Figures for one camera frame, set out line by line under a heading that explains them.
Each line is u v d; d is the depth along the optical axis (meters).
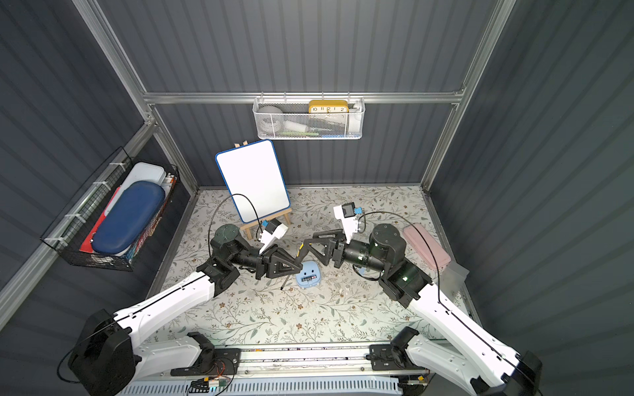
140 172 0.78
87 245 0.65
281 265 0.62
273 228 0.60
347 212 0.55
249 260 0.62
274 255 0.60
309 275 0.87
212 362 0.71
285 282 0.89
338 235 0.62
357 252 0.55
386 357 0.73
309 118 0.91
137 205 0.68
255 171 0.88
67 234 0.61
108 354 0.40
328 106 0.87
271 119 0.83
